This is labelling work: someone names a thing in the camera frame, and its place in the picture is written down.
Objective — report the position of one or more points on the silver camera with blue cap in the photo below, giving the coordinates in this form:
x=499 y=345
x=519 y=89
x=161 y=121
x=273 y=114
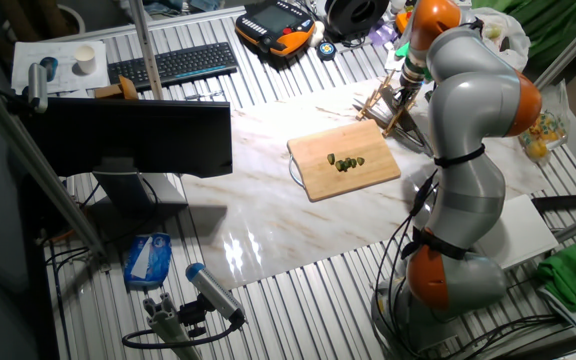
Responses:
x=215 y=292

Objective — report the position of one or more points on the white paper sheet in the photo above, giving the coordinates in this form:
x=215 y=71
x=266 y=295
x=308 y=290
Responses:
x=63 y=80

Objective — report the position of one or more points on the upright aluminium post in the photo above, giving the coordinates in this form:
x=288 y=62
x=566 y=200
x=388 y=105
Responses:
x=145 y=50

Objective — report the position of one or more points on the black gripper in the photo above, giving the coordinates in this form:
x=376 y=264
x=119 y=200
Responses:
x=407 y=92

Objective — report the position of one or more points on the slanted aluminium frame bar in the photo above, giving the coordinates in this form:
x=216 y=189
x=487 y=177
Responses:
x=35 y=159

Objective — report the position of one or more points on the pointed steel kitchen knife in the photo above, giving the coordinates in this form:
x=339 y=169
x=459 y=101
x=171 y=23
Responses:
x=373 y=117

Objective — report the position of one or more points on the white rounded toy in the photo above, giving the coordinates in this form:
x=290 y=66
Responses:
x=317 y=34

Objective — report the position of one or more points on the silver camera on pole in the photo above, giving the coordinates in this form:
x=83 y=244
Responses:
x=38 y=87

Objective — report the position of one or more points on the white plastic bag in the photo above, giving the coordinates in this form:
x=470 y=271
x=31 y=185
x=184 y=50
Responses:
x=508 y=40

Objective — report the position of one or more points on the green cloth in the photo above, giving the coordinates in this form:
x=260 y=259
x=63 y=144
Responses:
x=573 y=275

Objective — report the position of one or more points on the cut cucumber slice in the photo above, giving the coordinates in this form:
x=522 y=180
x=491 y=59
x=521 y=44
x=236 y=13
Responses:
x=353 y=162
x=331 y=159
x=340 y=165
x=347 y=163

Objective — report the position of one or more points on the white paper cup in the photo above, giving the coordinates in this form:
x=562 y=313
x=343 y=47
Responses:
x=86 y=60

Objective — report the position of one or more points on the long aluminium bar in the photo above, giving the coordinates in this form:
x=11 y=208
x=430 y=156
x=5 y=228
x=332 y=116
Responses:
x=573 y=46

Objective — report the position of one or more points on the white flat box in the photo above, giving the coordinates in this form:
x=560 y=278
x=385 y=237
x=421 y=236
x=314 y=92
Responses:
x=523 y=230

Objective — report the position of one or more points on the white paper card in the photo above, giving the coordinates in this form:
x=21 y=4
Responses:
x=392 y=62

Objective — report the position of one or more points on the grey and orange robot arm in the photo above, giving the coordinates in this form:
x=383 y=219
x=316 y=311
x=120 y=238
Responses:
x=468 y=110

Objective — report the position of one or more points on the brown cardboard piece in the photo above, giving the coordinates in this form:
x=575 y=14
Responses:
x=118 y=89

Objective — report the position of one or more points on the wooden peg knife rack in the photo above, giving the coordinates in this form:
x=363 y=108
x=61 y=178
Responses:
x=393 y=120

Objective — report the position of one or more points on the black keyboard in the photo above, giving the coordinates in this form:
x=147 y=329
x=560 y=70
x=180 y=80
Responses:
x=173 y=65

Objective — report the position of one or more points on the purple plastic bag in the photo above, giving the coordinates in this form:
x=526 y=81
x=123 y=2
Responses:
x=382 y=35

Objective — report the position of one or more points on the blue tissue pack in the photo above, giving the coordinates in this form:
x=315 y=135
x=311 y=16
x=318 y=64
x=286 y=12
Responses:
x=148 y=260

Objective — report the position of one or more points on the black flat bar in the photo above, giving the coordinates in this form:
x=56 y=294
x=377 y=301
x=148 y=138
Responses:
x=568 y=201

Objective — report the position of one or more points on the dark blue mouse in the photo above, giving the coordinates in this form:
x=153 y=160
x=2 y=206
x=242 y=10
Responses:
x=50 y=67

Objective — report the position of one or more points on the green curtain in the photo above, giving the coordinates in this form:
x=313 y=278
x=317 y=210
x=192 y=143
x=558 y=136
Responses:
x=558 y=25

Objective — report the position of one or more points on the aluminium profile stub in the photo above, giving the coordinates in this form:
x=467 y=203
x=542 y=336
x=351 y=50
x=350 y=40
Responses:
x=165 y=325

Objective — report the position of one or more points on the white round bin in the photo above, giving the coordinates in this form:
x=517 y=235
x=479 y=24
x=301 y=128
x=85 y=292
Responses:
x=75 y=17

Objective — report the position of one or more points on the orange and black teach pendant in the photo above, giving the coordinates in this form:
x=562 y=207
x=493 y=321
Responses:
x=278 y=25

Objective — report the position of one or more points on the orange plastic object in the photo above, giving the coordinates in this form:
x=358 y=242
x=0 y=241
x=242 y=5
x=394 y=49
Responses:
x=402 y=21

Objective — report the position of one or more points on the green wrist mount plate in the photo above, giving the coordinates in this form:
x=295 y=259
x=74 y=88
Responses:
x=402 y=50

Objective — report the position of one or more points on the black computer monitor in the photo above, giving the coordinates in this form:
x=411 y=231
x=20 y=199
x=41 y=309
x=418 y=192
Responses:
x=128 y=137

